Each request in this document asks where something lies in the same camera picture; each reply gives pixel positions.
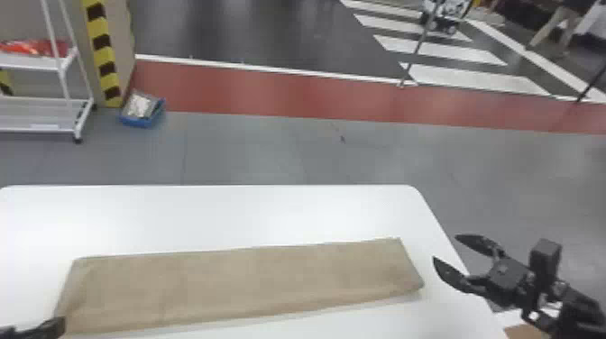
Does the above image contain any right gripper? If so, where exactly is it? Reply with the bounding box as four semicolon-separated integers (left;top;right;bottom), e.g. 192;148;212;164
432;234;536;308

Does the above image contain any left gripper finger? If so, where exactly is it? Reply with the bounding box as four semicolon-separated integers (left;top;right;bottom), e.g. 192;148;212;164
0;316;67;339

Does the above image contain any beige towel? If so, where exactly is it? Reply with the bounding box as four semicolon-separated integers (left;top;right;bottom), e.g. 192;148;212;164
53;236;426;337

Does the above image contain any white shelf trolley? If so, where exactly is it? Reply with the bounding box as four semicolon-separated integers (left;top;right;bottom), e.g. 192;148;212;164
0;0;96;144

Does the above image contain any blue tray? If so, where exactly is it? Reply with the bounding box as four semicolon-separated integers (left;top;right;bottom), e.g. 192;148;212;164
118;89;167;129

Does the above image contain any red snack packet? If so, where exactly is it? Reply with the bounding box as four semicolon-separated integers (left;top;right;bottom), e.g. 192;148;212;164
0;39;72;59

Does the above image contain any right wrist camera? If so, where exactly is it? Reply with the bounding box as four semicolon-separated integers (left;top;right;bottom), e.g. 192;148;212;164
528;237;563;291

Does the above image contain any yellow black striped post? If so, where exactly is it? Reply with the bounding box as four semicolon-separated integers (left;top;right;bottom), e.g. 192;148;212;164
81;0;125;109

